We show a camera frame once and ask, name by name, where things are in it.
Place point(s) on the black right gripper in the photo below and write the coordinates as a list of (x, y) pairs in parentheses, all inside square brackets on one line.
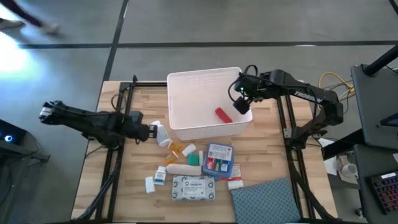
[(250, 85)]

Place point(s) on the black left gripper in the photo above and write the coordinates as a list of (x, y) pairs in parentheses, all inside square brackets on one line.
[(142, 132)]

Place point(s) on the large white pill bottle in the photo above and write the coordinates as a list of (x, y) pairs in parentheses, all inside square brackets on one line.
[(162, 136)]

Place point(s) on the red bandage roll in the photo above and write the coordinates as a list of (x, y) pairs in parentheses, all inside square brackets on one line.
[(223, 115)]

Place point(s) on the small white blue box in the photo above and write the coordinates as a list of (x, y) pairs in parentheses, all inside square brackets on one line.
[(160, 176)]

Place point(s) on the green square box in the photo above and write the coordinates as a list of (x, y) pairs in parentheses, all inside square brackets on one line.
[(193, 159)]

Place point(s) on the beige elastic bandage roll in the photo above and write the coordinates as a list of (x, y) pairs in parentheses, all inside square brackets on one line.
[(183, 170)]

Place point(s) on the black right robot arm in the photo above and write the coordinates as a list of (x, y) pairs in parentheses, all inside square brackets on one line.
[(311, 95)]

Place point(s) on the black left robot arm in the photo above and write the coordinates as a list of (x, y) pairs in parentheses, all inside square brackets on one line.
[(93, 123)]

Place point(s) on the white perforated plastic basket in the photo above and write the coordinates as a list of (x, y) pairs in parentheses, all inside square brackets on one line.
[(199, 99)]

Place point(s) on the orange pill bottle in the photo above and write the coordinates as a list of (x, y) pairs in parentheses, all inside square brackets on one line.
[(170, 159), (176, 147)]

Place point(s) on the plain white bottle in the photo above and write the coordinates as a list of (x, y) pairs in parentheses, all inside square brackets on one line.
[(150, 185)]

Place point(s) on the white slim tube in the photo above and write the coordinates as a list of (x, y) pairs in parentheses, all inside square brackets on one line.
[(201, 158)]

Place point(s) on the red and white packet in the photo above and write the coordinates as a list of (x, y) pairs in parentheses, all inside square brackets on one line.
[(237, 172)]

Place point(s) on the white Vakly gauze package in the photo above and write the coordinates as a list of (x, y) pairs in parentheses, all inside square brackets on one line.
[(193, 188)]

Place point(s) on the white red small tube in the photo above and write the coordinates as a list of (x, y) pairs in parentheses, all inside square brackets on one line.
[(235, 184)]

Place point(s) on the blue patterned fabric pouch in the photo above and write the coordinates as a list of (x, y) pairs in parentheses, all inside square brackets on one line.
[(264, 203)]

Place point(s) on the white paper sheet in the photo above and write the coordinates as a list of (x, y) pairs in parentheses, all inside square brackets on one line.
[(329, 163)]

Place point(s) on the white mug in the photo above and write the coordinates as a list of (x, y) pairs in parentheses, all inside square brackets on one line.
[(349, 170)]

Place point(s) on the black side desk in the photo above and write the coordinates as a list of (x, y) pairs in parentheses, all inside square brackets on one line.
[(376, 105)]

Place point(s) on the black device with blue light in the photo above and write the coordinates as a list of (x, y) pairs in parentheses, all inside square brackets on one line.
[(12, 137)]

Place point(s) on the person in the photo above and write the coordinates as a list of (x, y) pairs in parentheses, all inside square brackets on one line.
[(49, 28)]

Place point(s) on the black pole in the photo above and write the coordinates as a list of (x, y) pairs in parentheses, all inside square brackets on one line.
[(382, 60)]

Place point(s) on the black keyboard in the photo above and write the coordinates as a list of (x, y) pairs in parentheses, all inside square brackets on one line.
[(385, 193)]

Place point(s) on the black left frame rails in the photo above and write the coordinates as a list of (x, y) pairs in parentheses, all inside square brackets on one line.
[(132, 99)]

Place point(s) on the black frame rails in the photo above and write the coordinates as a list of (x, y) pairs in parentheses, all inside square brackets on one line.
[(132, 99), (289, 118)]

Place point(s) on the black frame crossbar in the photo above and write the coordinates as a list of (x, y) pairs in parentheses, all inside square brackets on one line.
[(149, 84)]

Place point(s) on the black right frame rails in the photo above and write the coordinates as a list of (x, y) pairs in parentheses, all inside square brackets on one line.
[(289, 118)]

